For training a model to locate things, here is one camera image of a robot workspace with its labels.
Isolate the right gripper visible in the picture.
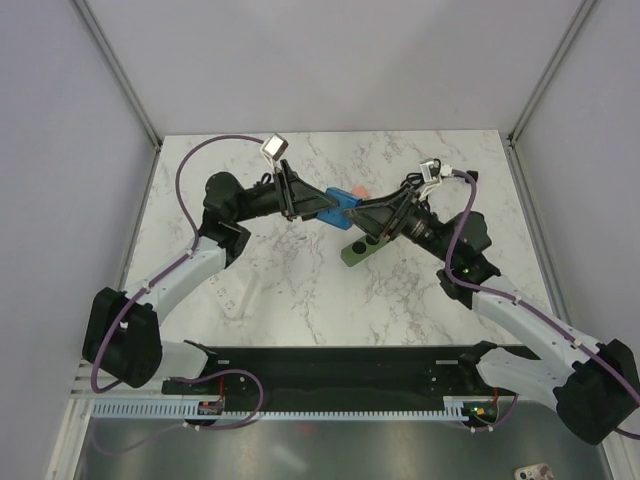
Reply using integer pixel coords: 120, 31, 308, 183
342, 183, 456, 264

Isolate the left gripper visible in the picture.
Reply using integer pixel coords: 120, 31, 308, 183
232, 160, 339, 223

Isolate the blue cube socket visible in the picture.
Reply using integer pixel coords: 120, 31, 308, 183
316, 187, 362, 230

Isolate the green power strip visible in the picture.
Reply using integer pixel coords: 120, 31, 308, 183
340, 235, 387, 267

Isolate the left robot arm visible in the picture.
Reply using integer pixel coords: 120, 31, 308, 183
82, 162, 338, 393

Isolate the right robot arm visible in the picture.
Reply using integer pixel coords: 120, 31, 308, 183
343, 189, 639, 445

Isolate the pink plug adapter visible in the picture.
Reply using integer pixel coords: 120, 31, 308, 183
352, 186, 369, 199

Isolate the white power strip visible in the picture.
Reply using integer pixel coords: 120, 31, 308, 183
209, 269, 259, 319

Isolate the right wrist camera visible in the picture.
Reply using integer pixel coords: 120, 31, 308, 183
419, 158, 453, 199

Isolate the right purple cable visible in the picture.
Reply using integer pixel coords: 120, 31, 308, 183
439, 169, 640, 437

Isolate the purple cable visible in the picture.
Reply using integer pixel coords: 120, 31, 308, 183
88, 133, 271, 395
439, 169, 640, 437

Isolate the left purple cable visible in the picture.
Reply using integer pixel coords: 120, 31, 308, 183
88, 133, 271, 395

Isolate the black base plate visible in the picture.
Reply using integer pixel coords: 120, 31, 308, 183
162, 341, 494, 411

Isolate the right aluminium frame post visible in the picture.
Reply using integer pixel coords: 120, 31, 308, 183
505, 0, 600, 148

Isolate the aluminium frame post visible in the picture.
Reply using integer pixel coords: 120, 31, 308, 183
505, 0, 600, 148
70, 0, 163, 153

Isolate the white cable duct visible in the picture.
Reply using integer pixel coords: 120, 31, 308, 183
90, 397, 468, 422

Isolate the left aluminium frame post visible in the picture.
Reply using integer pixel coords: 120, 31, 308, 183
70, 0, 163, 153

